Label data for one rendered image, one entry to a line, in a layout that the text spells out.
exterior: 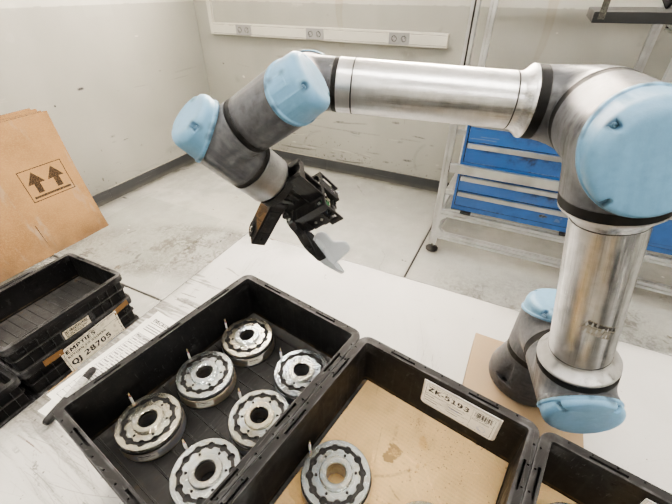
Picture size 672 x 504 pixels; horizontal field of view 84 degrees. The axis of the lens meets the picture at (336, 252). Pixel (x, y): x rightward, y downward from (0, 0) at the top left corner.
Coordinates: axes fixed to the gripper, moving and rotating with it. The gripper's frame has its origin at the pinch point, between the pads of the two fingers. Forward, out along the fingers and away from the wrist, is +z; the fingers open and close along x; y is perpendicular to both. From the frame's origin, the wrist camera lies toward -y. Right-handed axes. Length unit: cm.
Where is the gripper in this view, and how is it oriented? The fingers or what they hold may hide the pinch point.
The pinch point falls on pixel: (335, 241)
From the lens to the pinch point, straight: 72.5
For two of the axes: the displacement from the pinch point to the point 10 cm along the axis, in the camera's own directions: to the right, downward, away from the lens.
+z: 5.6, 3.9, 7.3
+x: -1.3, -8.3, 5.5
